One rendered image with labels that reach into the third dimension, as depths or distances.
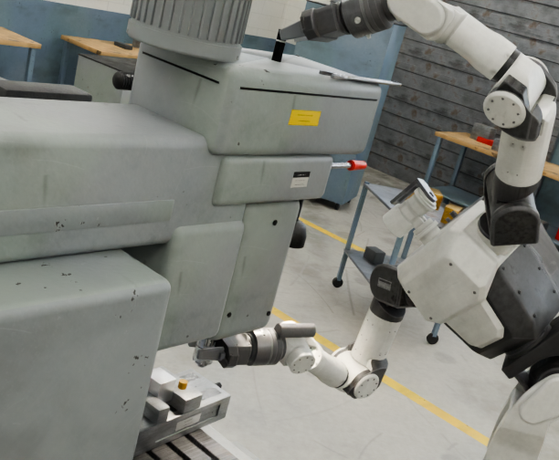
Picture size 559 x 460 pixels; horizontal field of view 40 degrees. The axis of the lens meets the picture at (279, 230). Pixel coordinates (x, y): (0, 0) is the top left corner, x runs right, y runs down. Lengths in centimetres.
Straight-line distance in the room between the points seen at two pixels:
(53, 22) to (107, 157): 786
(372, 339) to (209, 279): 65
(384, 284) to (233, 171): 66
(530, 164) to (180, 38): 69
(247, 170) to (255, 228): 16
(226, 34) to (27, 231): 46
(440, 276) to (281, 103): 55
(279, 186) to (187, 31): 38
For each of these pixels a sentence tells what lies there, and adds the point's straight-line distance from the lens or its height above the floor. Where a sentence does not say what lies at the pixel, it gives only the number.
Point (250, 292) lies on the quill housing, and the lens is 161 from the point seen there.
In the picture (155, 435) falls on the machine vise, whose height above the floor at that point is 99.
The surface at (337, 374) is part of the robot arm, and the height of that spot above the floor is 116.
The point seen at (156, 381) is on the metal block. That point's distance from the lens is 188.
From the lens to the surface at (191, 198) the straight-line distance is 136.
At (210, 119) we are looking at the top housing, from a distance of 133.
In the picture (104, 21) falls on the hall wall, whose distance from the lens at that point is 942.
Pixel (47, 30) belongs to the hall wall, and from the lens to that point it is 903.
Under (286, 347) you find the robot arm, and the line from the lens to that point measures 182.
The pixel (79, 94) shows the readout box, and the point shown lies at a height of 172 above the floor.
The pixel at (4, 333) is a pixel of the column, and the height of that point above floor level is 153.
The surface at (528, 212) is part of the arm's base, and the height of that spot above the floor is 174.
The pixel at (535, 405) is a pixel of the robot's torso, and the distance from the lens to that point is 181.
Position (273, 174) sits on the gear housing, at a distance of 148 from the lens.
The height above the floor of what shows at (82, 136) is 176.
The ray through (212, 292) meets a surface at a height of 145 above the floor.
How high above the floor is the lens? 205
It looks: 18 degrees down
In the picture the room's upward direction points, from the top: 15 degrees clockwise
